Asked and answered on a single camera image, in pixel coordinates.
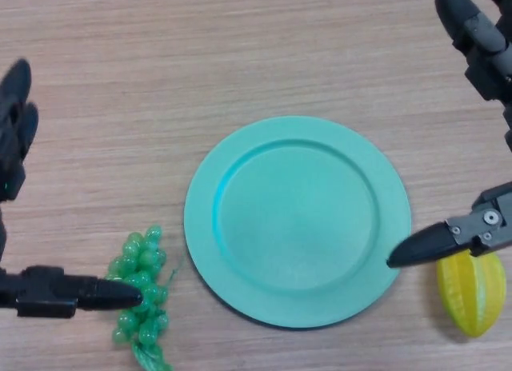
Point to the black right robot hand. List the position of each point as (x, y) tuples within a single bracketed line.
[(480, 39)]

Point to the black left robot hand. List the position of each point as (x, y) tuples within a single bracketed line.
[(44, 293)]

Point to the green grape bunch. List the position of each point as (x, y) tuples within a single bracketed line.
[(138, 267)]

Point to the green round plate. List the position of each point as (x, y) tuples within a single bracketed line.
[(298, 223)]

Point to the yellow starfruit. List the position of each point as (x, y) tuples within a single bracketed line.
[(472, 299)]

